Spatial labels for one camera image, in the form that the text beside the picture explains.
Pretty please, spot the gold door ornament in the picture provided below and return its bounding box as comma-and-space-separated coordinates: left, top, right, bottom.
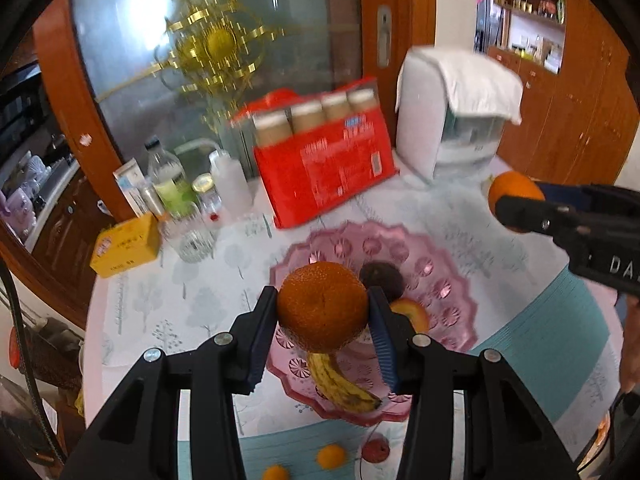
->
95, 0, 331, 133

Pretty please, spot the dark entrance door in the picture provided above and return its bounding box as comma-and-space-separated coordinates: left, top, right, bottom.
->
475, 0, 506, 56

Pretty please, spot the red pack of paper cups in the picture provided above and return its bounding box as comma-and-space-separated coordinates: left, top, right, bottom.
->
230, 77, 401, 231

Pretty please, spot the white countertop appliance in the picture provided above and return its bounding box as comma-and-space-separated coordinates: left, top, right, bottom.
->
395, 46, 506, 183

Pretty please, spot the white cloth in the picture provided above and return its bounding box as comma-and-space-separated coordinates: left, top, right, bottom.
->
395, 45, 524, 126

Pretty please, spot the pink glass fruit bowl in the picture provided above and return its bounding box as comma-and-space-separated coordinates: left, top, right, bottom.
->
267, 220, 482, 420

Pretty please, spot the glass bottle with green label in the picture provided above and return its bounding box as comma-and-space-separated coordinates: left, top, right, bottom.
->
145, 139, 198, 216

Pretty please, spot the white blue carton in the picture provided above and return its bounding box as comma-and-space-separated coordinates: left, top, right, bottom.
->
112, 157, 151, 218

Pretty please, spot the clear glass tumbler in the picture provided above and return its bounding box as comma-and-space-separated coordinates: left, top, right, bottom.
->
160, 203, 213, 263

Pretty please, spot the wooden wall cabinet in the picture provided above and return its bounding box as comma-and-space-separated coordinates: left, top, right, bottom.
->
487, 0, 640, 186

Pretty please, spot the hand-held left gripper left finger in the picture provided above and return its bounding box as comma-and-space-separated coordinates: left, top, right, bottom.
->
60, 285, 279, 480

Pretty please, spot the white squeeze bottle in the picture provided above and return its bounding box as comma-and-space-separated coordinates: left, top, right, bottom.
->
172, 139, 253, 221

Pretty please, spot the teal striped table mat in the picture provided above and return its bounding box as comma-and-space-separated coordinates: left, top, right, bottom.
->
172, 277, 615, 480

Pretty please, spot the person's right forearm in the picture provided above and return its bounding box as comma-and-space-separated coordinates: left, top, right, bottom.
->
619, 295, 640, 393

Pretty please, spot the metal can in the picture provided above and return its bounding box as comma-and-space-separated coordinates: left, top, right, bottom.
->
137, 182, 166, 221

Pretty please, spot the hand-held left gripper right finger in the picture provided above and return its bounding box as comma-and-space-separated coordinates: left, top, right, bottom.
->
367, 286, 576, 480

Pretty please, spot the dark red fruit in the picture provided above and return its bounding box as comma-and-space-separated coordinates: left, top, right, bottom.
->
359, 261, 406, 301

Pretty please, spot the wooden kitchen cabinet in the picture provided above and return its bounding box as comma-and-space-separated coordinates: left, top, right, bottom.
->
0, 160, 121, 286

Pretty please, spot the frosted glass sliding door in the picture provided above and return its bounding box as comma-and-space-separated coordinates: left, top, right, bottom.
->
32, 0, 441, 221

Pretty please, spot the silver door handle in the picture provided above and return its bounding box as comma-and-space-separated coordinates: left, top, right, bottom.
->
376, 5, 392, 68

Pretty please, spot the small glass jar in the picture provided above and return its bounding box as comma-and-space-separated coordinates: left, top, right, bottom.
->
191, 173, 223, 226

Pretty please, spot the yellow box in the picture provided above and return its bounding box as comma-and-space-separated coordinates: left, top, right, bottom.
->
90, 211, 162, 278

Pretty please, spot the spotted yellow banana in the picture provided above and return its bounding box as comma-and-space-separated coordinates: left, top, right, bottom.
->
306, 351, 383, 413

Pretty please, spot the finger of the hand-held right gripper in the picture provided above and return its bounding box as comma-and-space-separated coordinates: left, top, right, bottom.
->
536, 183, 597, 206
495, 194, 597, 242

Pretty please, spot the red lychee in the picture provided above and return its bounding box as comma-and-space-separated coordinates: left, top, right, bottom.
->
361, 437, 391, 463

